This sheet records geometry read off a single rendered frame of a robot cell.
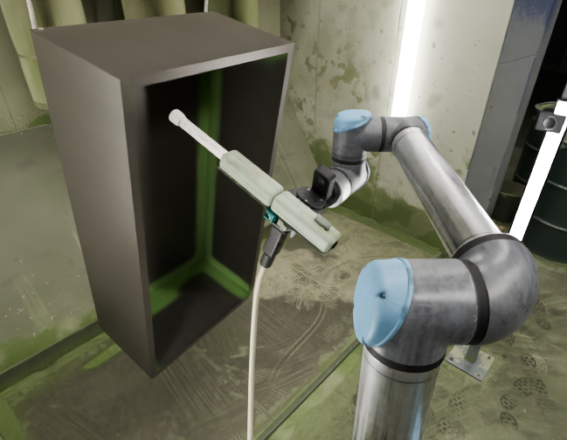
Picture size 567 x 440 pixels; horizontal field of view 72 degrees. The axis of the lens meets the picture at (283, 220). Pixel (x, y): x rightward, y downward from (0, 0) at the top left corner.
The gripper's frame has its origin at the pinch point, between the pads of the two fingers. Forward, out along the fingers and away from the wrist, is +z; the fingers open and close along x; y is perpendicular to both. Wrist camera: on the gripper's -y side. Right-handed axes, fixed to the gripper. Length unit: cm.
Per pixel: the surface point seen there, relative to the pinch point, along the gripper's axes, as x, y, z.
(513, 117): -25, 12, -203
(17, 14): 159, 37, -28
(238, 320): 20, 152, -66
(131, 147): 37.4, 5.1, 8.8
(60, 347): 76, 169, 9
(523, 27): 1, -27, -203
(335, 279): -6, 139, -134
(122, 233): 38, 36, 9
